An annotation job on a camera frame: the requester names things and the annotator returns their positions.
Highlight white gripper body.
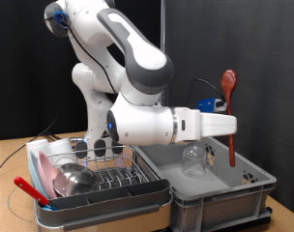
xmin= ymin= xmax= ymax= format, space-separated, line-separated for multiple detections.
xmin=199 ymin=111 xmax=239 ymax=139

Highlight clear wine glass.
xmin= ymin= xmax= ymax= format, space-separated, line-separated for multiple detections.
xmin=181 ymin=143 xmax=208 ymax=178

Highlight brown wooden stick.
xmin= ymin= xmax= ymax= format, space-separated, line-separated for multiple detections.
xmin=220 ymin=69 xmax=239 ymax=168

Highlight stainless steel pot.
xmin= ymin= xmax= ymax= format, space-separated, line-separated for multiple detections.
xmin=52 ymin=162 xmax=100 ymax=197

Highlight pink plastic plate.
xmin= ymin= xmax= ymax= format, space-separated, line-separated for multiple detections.
xmin=36 ymin=150 xmax=60 ymax=199

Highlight dark oval rack clip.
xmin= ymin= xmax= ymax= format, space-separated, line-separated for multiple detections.
xmin=74 ymin=139 xmax=89 ymax=160

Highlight grey plastic crate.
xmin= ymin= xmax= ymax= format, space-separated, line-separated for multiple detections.
xmin=132 ymin=134 xmax=278 ymax=232

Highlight dark grey backdrop panel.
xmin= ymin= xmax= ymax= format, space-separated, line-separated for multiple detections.
xmin=164 ymin=0 xmax=294 ymax=218

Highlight white box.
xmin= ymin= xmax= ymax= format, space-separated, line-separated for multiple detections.
xmin=40 ymin=137 xmax=77 ymax=167

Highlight grey cutlery holder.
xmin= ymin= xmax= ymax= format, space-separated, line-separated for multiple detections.
xmin=35 ymin=179 xmax=171 ymax=221

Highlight light blue plastic plate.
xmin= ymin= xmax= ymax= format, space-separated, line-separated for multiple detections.
xmin=28 ymin=150 xmax=46 ymax=197

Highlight black backdrop curtain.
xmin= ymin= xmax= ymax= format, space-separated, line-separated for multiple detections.
xmin=0 ymin=0 xmax=162 ymax=141

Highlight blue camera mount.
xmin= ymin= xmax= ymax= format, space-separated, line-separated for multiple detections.
xmin=195 ymin=97 xmax=219 ymax=113

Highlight black camera cable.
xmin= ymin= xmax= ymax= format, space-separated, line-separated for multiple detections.
xmin=54 ymin=13 xmax=228 ymax=109

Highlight aluminium frame post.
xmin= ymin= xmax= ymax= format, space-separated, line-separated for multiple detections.
xmin=159 ymin=0 xmax=167 ymax=107

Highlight steel wire dish rack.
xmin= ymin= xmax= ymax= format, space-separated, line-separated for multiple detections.
xmin=33 ymin=145 xmax=174 ymax=232

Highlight black cables on table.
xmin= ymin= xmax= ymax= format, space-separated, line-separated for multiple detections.
xmin=42 ymin=130 xmax=63 ymax=143

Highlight blue handled utensil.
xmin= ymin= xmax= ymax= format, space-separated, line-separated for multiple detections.
xmin=42 ymin=203 xmax=60 ymax=213

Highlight long hanging black cable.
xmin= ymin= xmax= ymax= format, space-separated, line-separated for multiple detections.
xmin=0 ymin=15 xmax=63 ymax=175

